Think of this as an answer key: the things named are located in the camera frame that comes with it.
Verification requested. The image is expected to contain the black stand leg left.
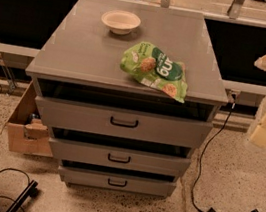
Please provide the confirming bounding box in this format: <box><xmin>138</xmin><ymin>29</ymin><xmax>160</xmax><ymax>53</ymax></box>
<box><xmin>6</xmin><ymin>181</ymin><xmax>39</xmax><ymax>212</ymax></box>

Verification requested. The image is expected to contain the green snack bag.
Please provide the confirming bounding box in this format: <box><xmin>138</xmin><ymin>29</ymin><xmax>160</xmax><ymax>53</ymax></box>
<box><xmin>120</xmin><ymin>42</ymin><xmax>188</xmax><ymax>103</ymax></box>

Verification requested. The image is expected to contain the grey top drawer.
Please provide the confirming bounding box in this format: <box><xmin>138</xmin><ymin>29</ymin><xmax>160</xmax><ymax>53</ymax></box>
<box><xmin>35</xmin><ymin>96</ymin><xmax>213</xmax><ymax>149</ymax></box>

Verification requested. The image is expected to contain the grey middle drawer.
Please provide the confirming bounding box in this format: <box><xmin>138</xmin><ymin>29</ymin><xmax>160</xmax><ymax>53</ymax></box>
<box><xmin>49</xmin><ymin>138</ymin><xmax>191</xmax><ymax>177</ymax></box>

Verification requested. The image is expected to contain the black power cable right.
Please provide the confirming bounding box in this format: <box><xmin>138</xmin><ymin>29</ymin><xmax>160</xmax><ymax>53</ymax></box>
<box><xmin>187</xmin><ymin>88</ymin><xmax>250</xmax><ymax>212</ymax></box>

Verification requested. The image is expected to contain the grey bottom drawer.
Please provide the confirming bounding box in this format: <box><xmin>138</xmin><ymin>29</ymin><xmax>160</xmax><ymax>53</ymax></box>
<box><xmin>58</xmin><ymin>166</ymin><xmax>176</xmax><ymax>197</ymax></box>

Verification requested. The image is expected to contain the white paper bowl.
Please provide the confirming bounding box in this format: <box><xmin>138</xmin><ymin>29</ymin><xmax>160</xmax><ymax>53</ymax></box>
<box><xmin>101</xmin><ymin>10</ymin><xmax>141</xmax><ymax>35</ymax></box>

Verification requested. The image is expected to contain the brown cardboard box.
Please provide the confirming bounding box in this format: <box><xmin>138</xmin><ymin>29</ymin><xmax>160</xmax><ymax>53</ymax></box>
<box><xmin>6</xmin><ymin>83</ymin><xmax>52</xmax><ymax>157</ymax></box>

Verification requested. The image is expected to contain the grey drawer cabinet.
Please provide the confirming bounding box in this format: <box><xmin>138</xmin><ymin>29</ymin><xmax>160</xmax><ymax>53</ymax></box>
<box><xmin>7</xmin><ymin>0</ymin><xmax>243</xmax><ymax>211</ymax></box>

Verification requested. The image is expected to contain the grey drawer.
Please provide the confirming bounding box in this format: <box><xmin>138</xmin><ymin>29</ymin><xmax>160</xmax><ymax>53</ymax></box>
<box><xmin>35</xmin><ymin>96</ymin><xmax>213</xmax><ymax>149</ymax></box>
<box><xmin>49</xmin><ymin>138</ymin><xmax>191</xmax><ymax>177</ymax></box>
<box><xmin>58</xmin><ymin>166</ymin><xmax>176</xmax><ymax>197</ymax></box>

